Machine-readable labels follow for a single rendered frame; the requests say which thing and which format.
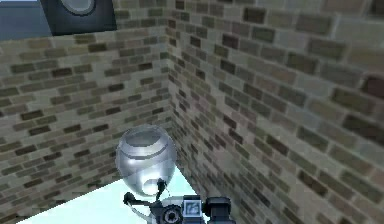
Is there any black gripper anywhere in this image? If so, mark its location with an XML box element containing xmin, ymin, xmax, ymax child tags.
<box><xmin>122</xmin><ymin>178</ymin><xmax>184</xmax><ymax>224</ymax></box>

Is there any clear glass round vase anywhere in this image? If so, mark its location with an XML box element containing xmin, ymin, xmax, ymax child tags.
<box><xmin>114</xmin><ymin>124</ymin><xmax>178</xmax><ymax>198</ymax></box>

